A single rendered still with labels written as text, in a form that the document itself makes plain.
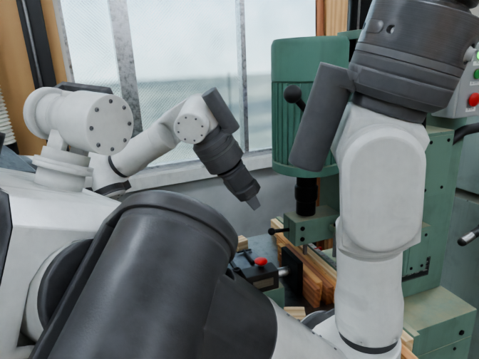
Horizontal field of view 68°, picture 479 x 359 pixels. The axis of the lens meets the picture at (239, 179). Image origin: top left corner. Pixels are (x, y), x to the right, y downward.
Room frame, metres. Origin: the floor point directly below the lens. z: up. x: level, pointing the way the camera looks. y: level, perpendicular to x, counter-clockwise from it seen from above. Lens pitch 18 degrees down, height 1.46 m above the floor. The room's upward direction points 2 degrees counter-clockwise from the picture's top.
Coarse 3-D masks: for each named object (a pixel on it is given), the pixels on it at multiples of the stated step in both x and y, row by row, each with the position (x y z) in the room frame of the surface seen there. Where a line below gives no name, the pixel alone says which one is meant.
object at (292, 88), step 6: (288, 90) 0.68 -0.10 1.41; (294, 90) 0.68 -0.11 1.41; (300, 90) 0.68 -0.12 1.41; (288, 96) 0.68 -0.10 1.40; (294, 96) 0.68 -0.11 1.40; (300, 96) 0.68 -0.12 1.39; (288, 102) 0.69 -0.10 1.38; (294, 102) 0.68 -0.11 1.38; (300, 102) 0.69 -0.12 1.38; (300, 108) 0.70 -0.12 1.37
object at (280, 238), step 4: (280, 236) 0.99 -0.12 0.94; (280, 240) 0.98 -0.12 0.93; (284, 240) 0.96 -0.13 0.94; (288, 240) 0.96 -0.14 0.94; (292, 244) 0.94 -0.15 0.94; (296, 248) 0.92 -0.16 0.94; (300, 252) 0.89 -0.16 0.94; (304, 256) 0.87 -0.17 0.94; (320, 268) 0.81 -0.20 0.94; (324, 272) 0.79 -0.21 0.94; (328, 276) 0.77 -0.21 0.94; (328, 280) 0.75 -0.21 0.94; (332, 280) 0.75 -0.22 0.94; (332, 284) 0.73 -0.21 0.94; (404, 348) 0.53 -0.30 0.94; (404, 352) 0.52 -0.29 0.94; (408, 352) 0.52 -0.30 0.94; (404, 356) 0.51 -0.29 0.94; (408, 356) 0.51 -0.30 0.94; (412, 356) 0.51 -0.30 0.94
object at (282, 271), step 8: (288, 256) 0.79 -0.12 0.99; (296, 256) 0.78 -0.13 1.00; (288, 264) 0.79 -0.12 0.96; (296, 264) 0.75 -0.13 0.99; (280, 272) 0.77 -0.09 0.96; (288, 272) 0.77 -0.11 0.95; (296, 272) 0.75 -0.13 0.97; (288, 280) 0.79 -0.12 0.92; (296, 280) 0.75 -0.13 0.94; (296, 288) 0.75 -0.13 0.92
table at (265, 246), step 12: (252, 240) 1.05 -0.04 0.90; (264, 240) 1.04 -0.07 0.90; (276, 240) 1.04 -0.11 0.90; (264, 252) 0.97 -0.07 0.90; (276, 252) 0.96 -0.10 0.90; (276, 264) 0.90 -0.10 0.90; (288, 288) 0.78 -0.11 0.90; (288, 300) 0.73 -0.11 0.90; (300, 300) 0.73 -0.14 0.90; (312, 312) 0.69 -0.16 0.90
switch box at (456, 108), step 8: (472, 64) 0.80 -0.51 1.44; (464, 72) 0.80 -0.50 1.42; (472, 72) 0.81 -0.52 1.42; (464, 80) 0.80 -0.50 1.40; (472, 80) 0.81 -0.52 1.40; (456, 88) 0.80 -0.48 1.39; (464, 88) 0.80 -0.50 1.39; (472, 88) 0.81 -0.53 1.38; (456, 96) 0.80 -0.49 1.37; (464, 96) 0.80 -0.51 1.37; (448, 104) 0.81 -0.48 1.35; (456, 104) 0.80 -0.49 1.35; (464, 104) 0.80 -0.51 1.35; (440, 112) 0.83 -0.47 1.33; (448, 112) 0.81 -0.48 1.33; (456, 112) 0.80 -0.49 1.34; (464, 112) 0.80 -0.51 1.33; (472, 112) 0.81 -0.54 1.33
